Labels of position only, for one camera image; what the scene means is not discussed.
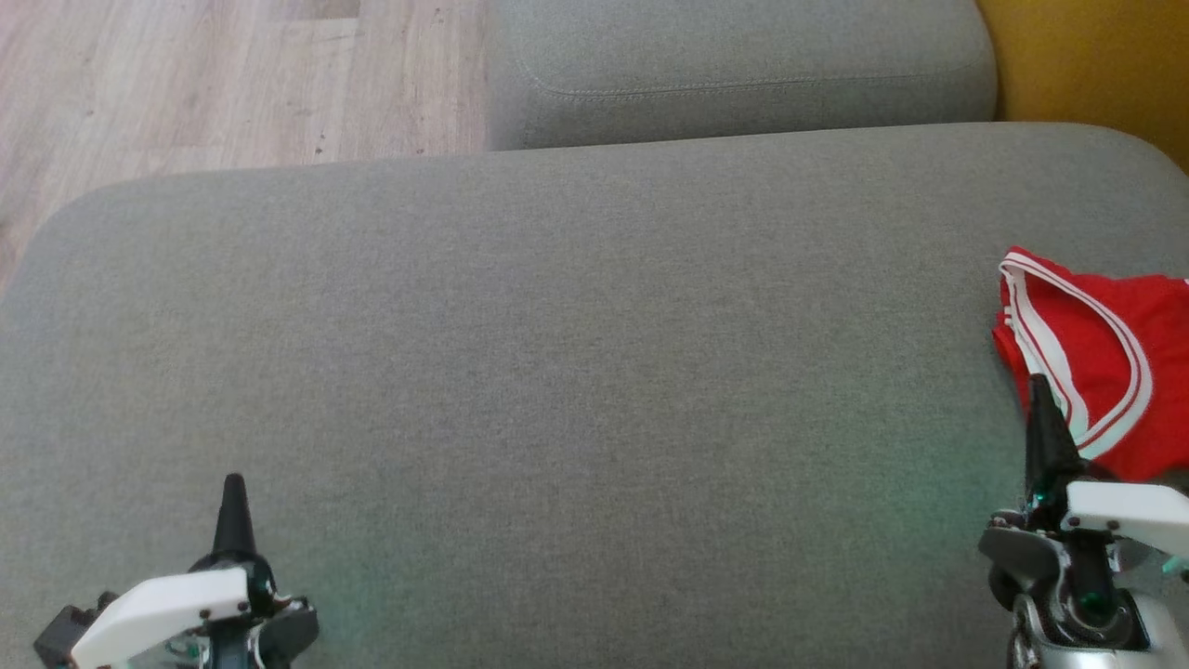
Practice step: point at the small grey sofa cushion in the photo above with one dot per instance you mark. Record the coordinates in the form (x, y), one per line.
(743, 56)

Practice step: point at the red jersey with white sleeves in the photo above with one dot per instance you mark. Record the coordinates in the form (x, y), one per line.
(1143, 325)

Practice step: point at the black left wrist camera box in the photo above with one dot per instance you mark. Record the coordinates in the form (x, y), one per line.
(65, 636)

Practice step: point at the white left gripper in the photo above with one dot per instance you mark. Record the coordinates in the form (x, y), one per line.
(158, 609)

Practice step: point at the mustard yellow cushion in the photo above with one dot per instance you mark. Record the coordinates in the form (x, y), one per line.
(1096, 65)

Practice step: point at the large grey sofa seat cushion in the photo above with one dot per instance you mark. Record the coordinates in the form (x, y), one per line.
(557, 372)

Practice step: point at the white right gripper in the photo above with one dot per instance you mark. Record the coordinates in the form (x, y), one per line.
(1133, 511)

